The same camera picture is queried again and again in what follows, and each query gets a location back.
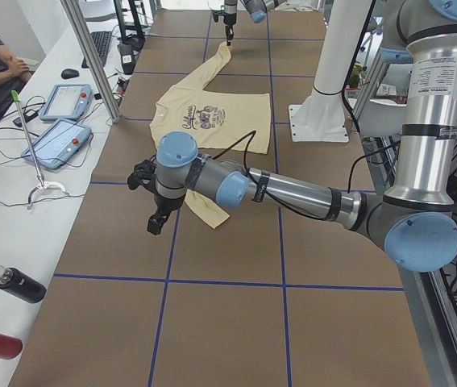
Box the black computer mouse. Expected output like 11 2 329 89
60 69 80 80

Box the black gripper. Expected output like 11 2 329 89
147 193 184 235
223 0 238 45

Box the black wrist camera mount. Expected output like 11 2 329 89
127 160 156 194
211 8 224 23

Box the cream long-sleeve printed shirt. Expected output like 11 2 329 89
148 40 271 231

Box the black keyboard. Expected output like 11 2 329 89
90 31 112 66

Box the lower blue teach pendant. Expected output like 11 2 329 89
33 119 92 170

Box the blue teach pendant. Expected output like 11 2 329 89
39 84 93 122
33 119 92 170

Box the aluminium frame post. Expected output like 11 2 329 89
60 0 121 123

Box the upper blue teach pendant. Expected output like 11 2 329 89
39 84 93 122

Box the black water bottle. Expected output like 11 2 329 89
0 265 46 304

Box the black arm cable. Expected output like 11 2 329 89
207 129 354 221

